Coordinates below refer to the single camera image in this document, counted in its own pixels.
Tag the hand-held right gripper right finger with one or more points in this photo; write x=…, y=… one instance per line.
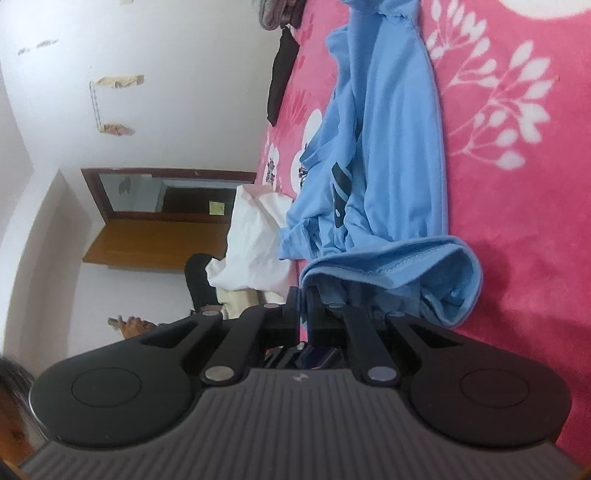
x=314, y=318

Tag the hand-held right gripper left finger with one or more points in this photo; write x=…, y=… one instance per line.
x=293, y=318

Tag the blue t-shirt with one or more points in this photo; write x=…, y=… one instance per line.
x=397, y=138

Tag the beige garment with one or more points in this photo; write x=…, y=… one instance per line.
x=231, y=302

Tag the white cloth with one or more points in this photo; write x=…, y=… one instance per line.
x=258, y=240

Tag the dark cloth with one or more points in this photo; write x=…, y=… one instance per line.
x=198, y=281

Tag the yellow sticky note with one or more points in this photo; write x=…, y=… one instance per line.
x=216, y=207

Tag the brown wooden door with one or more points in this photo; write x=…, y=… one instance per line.
x=152, y=244

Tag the pink floral blanket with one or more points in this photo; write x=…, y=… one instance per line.
x=531, y=230

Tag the black folded garment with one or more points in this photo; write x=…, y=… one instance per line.
x=280, y=78

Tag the grey folded garment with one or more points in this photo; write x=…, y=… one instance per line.
x=272, y=14

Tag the torn wall sticker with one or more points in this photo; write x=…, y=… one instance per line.
x=117, y=81
x=117, y=129

